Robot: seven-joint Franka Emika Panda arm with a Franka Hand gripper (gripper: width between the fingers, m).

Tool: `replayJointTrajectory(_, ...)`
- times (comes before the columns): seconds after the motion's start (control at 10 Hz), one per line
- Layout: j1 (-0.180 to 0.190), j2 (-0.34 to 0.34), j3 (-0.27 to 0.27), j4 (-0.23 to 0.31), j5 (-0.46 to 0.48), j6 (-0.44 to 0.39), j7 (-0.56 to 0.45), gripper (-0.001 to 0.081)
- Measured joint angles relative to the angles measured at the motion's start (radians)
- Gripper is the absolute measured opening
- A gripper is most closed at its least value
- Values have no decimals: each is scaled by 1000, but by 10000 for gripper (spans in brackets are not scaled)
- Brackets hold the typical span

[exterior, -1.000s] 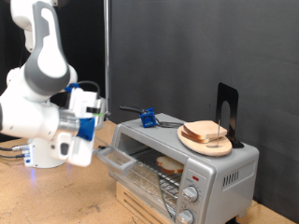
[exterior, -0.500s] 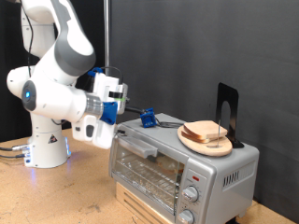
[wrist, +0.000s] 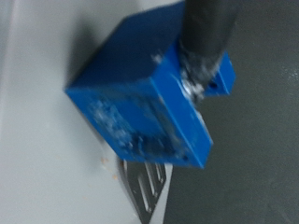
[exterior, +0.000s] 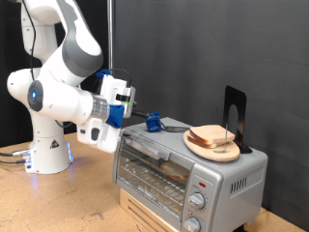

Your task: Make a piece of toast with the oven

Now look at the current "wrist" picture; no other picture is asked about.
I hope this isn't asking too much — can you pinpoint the silver toaster oven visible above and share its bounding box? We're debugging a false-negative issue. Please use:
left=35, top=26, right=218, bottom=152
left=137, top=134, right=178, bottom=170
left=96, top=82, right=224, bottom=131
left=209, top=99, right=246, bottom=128
left=0, top=0, right=185, bottom=224

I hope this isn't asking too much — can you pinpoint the metal spatula with blue block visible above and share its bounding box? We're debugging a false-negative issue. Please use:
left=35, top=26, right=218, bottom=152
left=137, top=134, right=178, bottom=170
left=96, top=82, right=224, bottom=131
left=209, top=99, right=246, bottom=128
left=64, top=0, right=241, bottom=224

